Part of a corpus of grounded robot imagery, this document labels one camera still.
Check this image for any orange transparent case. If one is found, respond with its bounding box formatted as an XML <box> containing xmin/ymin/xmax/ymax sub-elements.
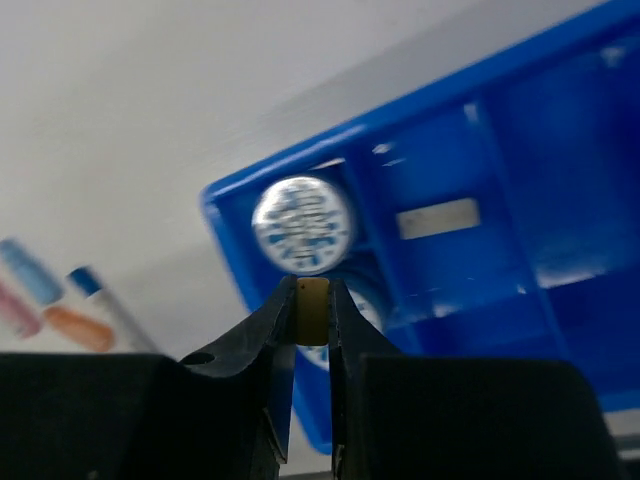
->
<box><xmin>43</xmin><ymin>306</ymin><xmax>116</xmax><ymax>353</ymax></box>

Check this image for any blue transparent case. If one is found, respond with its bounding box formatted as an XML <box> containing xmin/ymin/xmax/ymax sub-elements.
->
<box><xmin>1</xmin><ymin>238</ymin><xmax>64</xmax><ymax>306</ymax></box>

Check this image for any yellow eraser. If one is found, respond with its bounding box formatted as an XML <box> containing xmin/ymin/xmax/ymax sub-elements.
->
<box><xmin>295</xmin><ymin>277</ymin><xmax>330</xmax><ymax>347</ymax></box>

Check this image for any blue white marker pen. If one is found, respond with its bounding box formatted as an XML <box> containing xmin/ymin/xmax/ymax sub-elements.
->
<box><xmin>67</xmin><ymin>266</ymin><xmax>159</xmax><ymax>353</ymax></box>

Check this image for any pink transparent case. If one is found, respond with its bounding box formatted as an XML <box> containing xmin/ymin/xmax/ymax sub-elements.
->
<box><xmin>1</xmin><ymin>282</ymin><xmax>42</xmax><ymax>339</ymax></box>

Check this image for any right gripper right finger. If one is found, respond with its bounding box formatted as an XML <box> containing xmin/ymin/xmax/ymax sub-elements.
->
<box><xmin>328</xmin><ymin>278</ymin><xmax>626</xmax><ymax>480</ymax></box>

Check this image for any blue plastic divided bin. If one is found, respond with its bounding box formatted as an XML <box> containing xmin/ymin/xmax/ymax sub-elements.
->
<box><xmin>199</xmin><ymin>0</ymin><xmax>640</xmax><ymax>456</ymax></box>

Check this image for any blue slime jar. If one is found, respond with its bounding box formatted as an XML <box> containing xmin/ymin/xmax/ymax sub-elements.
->
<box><xmin>251</xmin><ymin>174</ymin><xmax>358</xmax><ymax>276</ymax></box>
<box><xmin>297</xmin><ymin>279</ymin><xmax>389</xmax><ymax>376</ymax></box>

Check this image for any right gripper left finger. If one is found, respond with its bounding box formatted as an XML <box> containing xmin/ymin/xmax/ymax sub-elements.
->
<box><xmin>1</xmin><ymin>276</ymin><xmax>297</xmax><ymax>479</ymax></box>

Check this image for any grey speckled eraser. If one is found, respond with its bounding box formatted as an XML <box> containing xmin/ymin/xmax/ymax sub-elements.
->
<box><xmin>396</xmin><ymin>198</ymin><xmax>481</xmax><ymax>240</ymax></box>

